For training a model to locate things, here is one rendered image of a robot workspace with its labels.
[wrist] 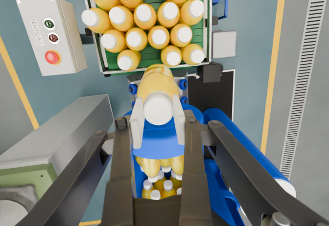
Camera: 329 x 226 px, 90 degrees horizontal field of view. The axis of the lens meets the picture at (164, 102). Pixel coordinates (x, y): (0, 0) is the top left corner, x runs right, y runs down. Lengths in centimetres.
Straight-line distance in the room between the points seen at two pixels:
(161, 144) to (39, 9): 48
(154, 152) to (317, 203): 324
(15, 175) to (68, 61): 57
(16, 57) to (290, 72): 263
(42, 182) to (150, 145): 59
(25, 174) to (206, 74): 84
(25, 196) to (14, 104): 137
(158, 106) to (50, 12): 44
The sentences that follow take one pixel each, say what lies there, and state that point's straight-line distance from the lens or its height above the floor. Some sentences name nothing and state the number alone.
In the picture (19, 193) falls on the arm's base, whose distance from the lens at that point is 99.
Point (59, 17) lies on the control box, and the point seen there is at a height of 110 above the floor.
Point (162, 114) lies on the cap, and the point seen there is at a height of 141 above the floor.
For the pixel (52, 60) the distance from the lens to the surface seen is 57.
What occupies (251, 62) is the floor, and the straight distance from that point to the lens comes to 187.
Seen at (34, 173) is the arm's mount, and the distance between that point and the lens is 92.
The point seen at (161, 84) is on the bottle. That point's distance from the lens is 24.
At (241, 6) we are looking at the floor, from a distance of 179.
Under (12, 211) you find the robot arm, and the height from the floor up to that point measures 113.
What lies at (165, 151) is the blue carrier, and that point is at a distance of 46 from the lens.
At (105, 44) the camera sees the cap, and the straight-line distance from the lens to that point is 52.
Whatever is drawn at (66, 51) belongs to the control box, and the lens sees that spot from 56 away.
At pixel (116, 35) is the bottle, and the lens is 55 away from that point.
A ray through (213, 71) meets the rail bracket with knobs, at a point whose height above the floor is 100.
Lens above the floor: 160
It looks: 69 degrees down
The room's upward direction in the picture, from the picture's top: 172 degrees clockwise
